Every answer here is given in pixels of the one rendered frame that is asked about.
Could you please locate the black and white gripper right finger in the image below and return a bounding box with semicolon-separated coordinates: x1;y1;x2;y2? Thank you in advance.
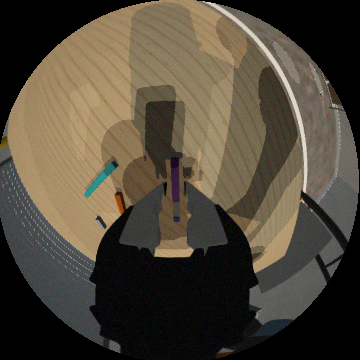
184;181;259;288

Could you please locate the orange rod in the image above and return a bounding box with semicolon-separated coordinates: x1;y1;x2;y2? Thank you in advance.
115;191;126;214

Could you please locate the turquoise rod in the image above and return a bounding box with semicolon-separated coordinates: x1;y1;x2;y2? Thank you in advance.
84;160;119;198

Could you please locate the grey rod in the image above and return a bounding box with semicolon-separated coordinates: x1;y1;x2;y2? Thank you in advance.
173;199;180;217
96;217;107;230

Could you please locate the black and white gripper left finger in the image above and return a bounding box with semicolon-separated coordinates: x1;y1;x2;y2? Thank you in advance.
89;182;167;284

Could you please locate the purple rod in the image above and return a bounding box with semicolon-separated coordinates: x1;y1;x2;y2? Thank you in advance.
170;157;179;201

